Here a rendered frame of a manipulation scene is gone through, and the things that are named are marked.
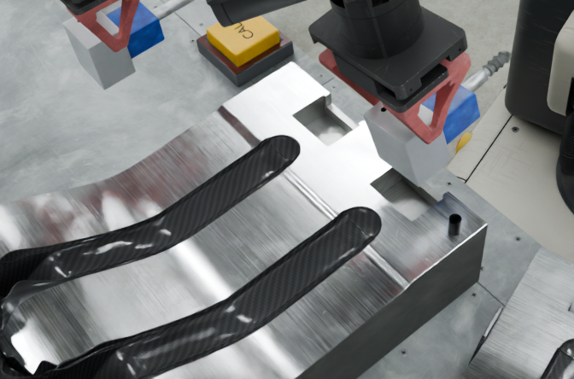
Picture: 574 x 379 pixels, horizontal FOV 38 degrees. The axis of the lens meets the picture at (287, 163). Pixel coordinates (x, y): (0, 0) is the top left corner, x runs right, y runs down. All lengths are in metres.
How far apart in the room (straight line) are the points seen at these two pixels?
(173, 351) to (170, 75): 0.41
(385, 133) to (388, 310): 0.14
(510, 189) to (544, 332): 0.82
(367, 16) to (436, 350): 0.32
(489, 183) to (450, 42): 0.94
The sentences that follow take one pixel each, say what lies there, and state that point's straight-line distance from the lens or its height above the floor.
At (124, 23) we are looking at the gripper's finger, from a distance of 0.77.
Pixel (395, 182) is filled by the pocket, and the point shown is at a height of 0.86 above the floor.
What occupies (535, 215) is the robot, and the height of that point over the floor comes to 0.28.
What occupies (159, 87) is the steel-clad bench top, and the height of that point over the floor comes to 0.80.
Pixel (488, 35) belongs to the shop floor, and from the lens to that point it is 2.17.
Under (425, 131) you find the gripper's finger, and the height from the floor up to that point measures 0.99.
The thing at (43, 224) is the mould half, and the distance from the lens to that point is 0.72.
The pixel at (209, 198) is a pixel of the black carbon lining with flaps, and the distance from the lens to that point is 0.74.
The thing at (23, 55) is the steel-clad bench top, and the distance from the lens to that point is 1.06.
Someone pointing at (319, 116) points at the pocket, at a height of 0.86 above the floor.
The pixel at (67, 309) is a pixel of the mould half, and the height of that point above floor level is 0.93.
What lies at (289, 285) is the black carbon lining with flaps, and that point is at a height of 0.88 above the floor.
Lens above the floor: 1.46
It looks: 51 degrees down
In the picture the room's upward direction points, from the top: 9 degrees counter-clockwise
